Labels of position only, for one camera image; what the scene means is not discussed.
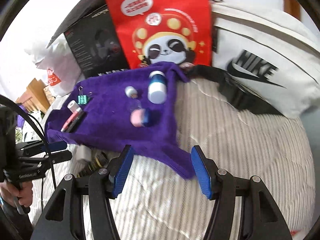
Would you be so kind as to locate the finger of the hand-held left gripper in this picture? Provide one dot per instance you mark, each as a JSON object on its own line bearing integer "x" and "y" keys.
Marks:
{"x": 57, "y": 145}
{"x": 62, "y": 156}

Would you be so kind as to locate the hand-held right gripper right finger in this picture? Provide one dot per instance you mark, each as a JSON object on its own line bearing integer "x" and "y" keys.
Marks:
{"x": 201, "y": 175}

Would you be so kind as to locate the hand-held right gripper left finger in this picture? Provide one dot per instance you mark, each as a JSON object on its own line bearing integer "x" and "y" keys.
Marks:
{"x": 122, "y": 175}

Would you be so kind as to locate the pink tube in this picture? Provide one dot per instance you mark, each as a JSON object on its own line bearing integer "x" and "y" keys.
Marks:
{"x": 71, "y": 120}

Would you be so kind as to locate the black tube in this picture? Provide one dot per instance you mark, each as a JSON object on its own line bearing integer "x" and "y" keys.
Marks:
{"x": 77, "y": 121}

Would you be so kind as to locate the white roll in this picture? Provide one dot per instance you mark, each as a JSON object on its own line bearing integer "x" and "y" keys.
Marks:
{"x": 73, "y": 105}

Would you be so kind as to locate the pink and blue container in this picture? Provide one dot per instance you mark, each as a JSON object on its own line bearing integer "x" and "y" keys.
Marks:
{"x": 140, "y": 118}

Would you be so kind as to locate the clear glass jar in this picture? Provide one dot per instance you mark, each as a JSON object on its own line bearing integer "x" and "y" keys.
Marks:
{"x": 136, "y": 104}

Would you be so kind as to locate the small silver jar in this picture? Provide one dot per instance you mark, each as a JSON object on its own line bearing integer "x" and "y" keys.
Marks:
{"x": 131, "y": 91}

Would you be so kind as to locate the person's left forearm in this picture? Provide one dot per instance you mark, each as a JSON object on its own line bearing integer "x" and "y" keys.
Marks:
{"x": 10, "y": 222}

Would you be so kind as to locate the person's left hand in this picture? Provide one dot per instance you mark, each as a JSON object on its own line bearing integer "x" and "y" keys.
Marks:
{"x": 25, "y": 192}

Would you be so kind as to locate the dark bottle with gold bands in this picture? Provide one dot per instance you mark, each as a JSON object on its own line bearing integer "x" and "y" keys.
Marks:
{"x": 96, "y": 163}

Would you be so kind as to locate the purple plush toy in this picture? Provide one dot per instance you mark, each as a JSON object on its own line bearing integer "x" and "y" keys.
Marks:
{"x": 21, "y": 112}

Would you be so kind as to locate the purple fleece towel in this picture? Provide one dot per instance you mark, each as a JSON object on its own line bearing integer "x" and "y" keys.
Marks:
{"x": 112, "y": 125}

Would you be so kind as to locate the green binder clip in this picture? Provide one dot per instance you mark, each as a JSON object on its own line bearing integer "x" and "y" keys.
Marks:
{"x": 83, "y": 99}

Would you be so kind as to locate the wooden furniture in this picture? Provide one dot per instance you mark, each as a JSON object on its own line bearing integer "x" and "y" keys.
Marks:
{"x": 35, "y": 95}

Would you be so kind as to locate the white plastic bag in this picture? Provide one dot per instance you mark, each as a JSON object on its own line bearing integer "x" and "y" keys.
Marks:
{"x": 55, "y": 65}

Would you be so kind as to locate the blue and white bottle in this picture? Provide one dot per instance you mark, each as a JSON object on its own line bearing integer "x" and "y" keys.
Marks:
{"x": 157, "y": 90}

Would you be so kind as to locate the black headphone box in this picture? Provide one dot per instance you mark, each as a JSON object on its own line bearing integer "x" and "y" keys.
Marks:
{"x": 95, "y": 45}

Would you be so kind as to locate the brown cartoon face figure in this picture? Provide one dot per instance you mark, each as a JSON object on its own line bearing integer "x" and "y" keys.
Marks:
{"x": 186, "y": 66}

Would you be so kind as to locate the white backpack with black logo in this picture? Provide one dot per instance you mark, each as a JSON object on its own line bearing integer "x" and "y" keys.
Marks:
{"x": 270, "y": 55}

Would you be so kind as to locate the red panda print bag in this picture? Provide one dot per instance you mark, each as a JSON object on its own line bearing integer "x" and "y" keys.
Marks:
{"x": 162, "y": 12}

